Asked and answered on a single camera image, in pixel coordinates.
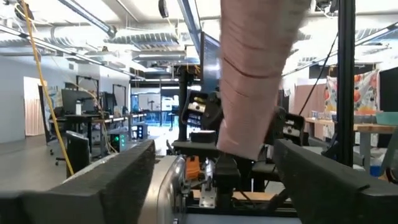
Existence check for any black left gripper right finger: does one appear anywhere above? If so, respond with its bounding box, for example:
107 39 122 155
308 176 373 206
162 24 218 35
273 138 398 224

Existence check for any dark blue screen panel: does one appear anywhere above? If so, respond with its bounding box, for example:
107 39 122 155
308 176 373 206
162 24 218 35
200 30 222 94

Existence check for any orange clamp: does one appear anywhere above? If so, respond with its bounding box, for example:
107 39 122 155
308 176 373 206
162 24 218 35
185 156 201 180

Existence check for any black frame post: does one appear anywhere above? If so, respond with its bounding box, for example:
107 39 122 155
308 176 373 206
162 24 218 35
177 67 191 142
337 0 356 167

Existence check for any teal storage bin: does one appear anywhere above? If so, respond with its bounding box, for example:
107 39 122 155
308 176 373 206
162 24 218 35
375 111 398 126

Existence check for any computer with green lights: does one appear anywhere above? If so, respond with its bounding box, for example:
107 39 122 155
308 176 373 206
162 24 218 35
107 132 129 153

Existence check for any black computer monitor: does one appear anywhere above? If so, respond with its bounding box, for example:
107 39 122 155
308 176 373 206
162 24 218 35
61 89 96 115

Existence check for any pink partition panel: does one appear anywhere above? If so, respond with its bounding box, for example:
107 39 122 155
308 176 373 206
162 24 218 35
292 83 327 141

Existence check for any wooden board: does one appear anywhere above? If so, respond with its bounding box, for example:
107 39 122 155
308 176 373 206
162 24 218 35
192 190 277 202

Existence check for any colourful printed cloth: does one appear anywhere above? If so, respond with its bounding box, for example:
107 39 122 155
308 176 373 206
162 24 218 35
325 70 381 114

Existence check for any pink strawberry yogurt cereal box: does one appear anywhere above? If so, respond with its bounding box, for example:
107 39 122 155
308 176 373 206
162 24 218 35
216 0 312 161

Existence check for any pink doorway curtain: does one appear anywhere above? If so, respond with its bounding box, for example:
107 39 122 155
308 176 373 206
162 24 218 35
24 77 47 137

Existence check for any silver metal bracket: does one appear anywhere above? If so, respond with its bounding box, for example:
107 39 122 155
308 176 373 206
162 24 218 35
198 158 217 208

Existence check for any yellow hanging cable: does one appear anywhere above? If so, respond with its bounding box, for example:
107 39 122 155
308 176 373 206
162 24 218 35
20 0 75 177

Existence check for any black office desk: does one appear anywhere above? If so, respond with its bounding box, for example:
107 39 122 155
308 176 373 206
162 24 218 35
49 113 147 150

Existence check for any stainless steel toaster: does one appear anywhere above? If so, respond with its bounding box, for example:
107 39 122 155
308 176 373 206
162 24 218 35
67 152 187 224

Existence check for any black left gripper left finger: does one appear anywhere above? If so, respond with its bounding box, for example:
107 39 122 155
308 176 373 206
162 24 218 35
0 139 156 224

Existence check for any wooden table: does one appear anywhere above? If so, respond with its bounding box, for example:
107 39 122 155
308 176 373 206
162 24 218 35
304 117 398 135

